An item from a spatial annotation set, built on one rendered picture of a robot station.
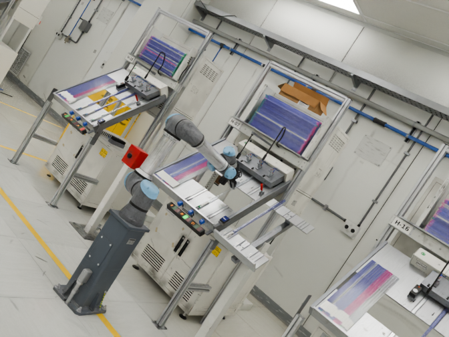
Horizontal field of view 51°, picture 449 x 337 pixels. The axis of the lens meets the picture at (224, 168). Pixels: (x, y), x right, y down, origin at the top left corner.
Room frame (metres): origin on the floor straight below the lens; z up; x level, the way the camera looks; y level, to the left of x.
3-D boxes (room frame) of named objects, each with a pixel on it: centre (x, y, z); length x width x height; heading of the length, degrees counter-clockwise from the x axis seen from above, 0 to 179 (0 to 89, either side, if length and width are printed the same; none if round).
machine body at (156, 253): (3.59, -0.22, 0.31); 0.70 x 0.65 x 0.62; 55
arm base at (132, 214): (2.58, 0.29, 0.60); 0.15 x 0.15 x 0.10
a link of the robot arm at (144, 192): (2.59, 0.29, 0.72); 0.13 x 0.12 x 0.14; 40
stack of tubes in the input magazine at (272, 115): (3.45, -0.20, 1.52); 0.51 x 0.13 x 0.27; 55
